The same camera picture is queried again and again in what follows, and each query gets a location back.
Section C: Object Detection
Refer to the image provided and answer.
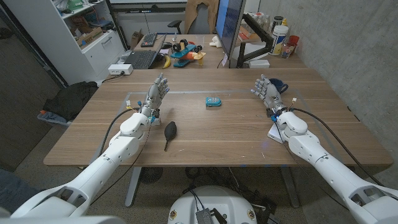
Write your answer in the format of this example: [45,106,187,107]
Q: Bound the plain small cardboard box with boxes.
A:
[130,29,144,50]

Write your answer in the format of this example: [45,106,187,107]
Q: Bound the teal orange toy plane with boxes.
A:
[170,39,206,68]

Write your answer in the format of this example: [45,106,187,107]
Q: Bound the white plastic canister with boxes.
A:
[269,24,289,57]

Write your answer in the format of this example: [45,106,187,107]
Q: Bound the dark blue mug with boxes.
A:
[269,78,289,95]

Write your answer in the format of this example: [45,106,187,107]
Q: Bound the white shelf cabinet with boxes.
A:
[2,0,126,85]

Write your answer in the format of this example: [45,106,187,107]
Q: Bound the black office chair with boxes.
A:
[167,2,218,35]

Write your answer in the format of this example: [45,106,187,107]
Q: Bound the white power strip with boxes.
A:
[108,63,134,76]

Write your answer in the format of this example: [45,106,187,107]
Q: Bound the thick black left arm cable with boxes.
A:
[98,108,139,158]

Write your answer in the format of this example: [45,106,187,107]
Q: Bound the black cloth bag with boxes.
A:
[42,81,99,121]

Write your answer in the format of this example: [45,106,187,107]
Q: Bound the cardboard box with print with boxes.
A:
[75,26,104,48]

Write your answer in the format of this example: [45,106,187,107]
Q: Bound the brown jacket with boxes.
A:
[184,0,220,34]

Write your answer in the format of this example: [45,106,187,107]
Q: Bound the grey table leg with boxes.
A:
[124,167,142,208]
[279,166,301,208]

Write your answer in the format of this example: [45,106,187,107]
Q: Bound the small teal case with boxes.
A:
[205,96,222,108]

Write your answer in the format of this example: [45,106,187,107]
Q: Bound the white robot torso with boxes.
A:
[167,185,258,224]

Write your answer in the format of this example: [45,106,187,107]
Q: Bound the clear glass jar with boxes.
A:
[281,42,295,59]

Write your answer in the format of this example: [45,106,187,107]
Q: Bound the small white box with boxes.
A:
[248,59,271,69]

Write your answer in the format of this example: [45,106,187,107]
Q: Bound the white crumpled item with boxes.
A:
[208,35,223,49]

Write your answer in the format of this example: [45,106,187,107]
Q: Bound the dark lid bottle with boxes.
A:
[272,16,284,32]

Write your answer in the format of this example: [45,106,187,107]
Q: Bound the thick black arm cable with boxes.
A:
[291,107,385,187]
[98,108,139,158]

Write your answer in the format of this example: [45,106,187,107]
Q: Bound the black keyboard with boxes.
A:
[140,32,158,48]

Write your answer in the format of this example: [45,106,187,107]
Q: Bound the large black monitor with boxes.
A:
[215,0,246,60]

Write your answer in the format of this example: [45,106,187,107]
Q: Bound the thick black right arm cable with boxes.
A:
[291,107,385,187]

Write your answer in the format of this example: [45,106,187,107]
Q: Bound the black laptop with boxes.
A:
[124,33,168,70]

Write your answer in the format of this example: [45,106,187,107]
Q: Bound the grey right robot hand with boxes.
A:
[251,73,289,116]

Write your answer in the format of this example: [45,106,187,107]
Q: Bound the round black floor disc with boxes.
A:
[139,167,164,184]

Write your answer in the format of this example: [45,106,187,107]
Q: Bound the black rubber air blower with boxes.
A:
[164,121,177,152]

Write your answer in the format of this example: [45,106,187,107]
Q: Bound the red cup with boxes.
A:
[287,35,300,54]

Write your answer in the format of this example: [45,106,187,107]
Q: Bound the flat white box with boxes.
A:
[267,121,285,144]

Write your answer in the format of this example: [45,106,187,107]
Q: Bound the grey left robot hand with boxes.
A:
[140,72,171,118]

